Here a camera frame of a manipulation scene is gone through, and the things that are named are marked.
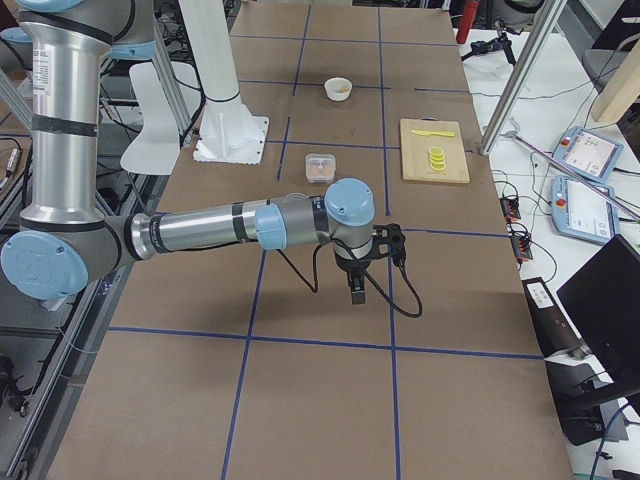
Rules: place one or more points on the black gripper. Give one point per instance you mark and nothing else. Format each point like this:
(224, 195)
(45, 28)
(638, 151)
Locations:
(351, 265)

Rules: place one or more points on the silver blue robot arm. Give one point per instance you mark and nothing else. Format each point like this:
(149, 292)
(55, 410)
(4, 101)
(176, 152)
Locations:
(64, 242)

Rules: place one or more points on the clear plastic egg box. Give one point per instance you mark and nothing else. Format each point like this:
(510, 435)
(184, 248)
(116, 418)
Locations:
(319, 161)

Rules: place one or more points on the black box with label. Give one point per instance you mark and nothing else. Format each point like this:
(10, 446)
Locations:
(554, 333)

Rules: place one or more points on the bamboo cutting board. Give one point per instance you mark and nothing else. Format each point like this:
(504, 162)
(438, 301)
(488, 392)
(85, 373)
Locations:
(415, 155)

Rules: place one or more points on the yellow plastic knife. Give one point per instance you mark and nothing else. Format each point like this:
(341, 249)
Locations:
(446, 134)

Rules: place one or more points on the orange black terminal strip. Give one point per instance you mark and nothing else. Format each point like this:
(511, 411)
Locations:
(519, 235)

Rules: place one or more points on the white bowl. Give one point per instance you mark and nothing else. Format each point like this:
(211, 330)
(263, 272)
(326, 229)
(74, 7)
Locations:
(332, 84)

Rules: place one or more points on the teach pendant near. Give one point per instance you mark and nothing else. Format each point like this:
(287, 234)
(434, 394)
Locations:
(578, 212)

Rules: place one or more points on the teach pendant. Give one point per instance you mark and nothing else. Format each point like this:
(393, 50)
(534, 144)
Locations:
(578, 212)
(588, 153)

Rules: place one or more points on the white curved chair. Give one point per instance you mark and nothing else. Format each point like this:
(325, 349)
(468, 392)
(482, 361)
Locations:
(156, 148)

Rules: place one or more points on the black laptop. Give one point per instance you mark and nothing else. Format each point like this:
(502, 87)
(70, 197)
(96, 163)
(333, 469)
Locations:
(602, 301)

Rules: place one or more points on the teach pendant far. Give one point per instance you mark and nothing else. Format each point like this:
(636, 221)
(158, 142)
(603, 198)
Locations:
(588, 153)

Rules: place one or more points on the black tripod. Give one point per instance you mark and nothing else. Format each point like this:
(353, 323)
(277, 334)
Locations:
(500, 43)

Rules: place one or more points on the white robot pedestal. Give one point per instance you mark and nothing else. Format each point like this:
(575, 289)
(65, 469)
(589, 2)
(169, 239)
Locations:
(228, 132)

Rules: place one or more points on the aluminium frame post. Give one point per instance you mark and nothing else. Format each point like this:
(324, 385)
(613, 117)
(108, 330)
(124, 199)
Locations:
(543, 26)

